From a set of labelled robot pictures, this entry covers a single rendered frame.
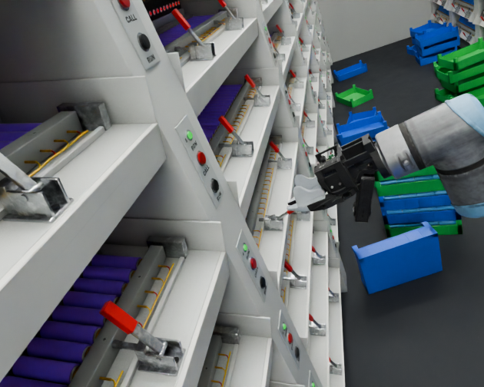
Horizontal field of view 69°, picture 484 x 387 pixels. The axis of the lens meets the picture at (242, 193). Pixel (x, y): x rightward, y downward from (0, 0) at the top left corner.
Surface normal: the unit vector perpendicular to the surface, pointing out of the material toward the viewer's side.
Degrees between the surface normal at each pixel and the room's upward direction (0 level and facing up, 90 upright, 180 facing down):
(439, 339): 0
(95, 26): 90
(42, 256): 106
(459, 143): 87
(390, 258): 90
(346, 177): 90
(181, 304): 16
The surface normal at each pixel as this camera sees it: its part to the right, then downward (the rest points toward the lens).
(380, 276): 0.07, 0.49
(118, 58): -0.19, 0.57
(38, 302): 0.98, 0.03
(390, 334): -0.36, -0.80
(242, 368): -0.10, -0.82
